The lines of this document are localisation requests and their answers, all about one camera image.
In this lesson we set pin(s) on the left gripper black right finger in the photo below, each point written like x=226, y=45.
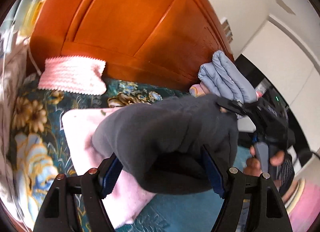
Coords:
x=216, y=171

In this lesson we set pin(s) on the pink knitted pillow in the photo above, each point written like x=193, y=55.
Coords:
x=73, y=74

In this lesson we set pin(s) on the dark grey sweatpants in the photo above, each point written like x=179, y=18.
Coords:
x=160, y=144

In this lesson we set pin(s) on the orange wooden headboard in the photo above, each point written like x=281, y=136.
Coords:
x=159, y=42

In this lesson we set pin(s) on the wall switch panel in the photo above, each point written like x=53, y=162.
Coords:
x=227, y=29

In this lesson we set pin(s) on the person's right hand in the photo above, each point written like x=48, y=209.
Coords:
x=253, y=166

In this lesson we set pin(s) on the pink folded blanket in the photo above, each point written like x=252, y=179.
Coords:
x=124, y=198

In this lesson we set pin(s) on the patterned window curtain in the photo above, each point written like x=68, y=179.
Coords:
x=14, y=45

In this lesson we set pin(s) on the teal floral bedspread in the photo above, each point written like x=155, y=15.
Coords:
x=56, y=139

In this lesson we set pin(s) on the white glossy wardrobe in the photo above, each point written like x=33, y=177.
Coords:
x=276, y=55

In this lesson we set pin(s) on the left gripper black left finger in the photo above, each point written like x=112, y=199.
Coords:
x=109, y=171

